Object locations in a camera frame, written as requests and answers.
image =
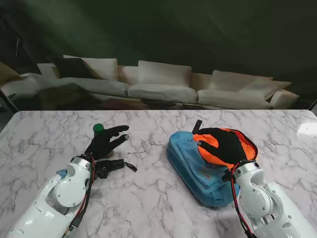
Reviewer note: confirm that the orange and blue backpack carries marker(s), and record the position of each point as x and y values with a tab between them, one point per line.
188	158

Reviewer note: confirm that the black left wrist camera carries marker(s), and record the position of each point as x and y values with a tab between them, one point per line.
101	173

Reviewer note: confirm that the black metal stand leg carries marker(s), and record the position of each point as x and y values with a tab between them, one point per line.
8	100
312	105

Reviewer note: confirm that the coffee bottle with green cap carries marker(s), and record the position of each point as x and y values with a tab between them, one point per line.
98	127

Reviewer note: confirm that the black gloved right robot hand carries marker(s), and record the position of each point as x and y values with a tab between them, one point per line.
230	146

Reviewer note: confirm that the tan armchair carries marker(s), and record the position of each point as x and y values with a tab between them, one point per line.
7	73

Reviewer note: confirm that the dark sofa cushion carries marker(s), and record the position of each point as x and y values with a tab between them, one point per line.
71	68

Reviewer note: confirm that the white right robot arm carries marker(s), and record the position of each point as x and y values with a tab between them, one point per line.
262	198

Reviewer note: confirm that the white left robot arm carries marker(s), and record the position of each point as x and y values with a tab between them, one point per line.
67	188

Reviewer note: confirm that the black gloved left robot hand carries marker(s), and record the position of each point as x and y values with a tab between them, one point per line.
101	143

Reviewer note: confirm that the cream sofa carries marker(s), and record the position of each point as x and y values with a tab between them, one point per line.
161	91

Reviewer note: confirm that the dark wooden coffee table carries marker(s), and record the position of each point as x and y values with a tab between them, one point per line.
119	102

